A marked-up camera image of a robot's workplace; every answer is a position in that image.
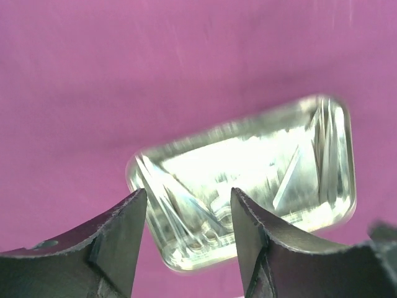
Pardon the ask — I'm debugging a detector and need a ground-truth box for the purple surgical cloth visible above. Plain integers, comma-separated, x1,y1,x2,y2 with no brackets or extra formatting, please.
0,0,397,298

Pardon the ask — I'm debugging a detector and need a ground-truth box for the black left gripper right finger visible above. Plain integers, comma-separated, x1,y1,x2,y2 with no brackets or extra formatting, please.
231,188,396,298

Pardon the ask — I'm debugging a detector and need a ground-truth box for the stainless steel instrument tray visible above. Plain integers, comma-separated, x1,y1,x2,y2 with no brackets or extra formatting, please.
125,94,357,274

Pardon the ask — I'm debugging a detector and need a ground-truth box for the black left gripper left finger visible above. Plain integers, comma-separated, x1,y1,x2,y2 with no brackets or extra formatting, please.
1,189,147,297

